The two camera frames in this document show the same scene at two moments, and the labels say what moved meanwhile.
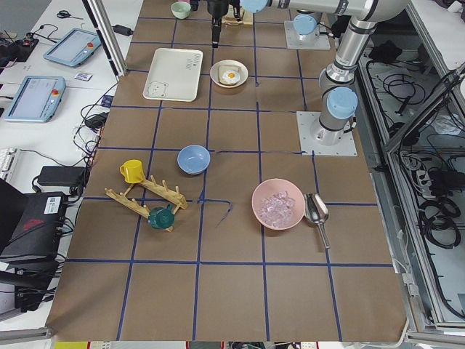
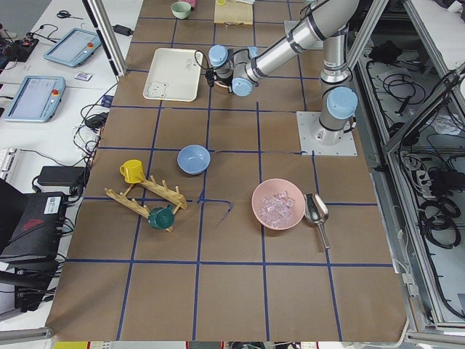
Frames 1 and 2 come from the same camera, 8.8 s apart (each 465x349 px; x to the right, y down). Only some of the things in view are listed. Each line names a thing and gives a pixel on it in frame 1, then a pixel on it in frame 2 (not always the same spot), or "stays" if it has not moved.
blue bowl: (193, 159) stays
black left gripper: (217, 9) to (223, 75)
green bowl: (181, 9) stays
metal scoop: (316, 212) stays
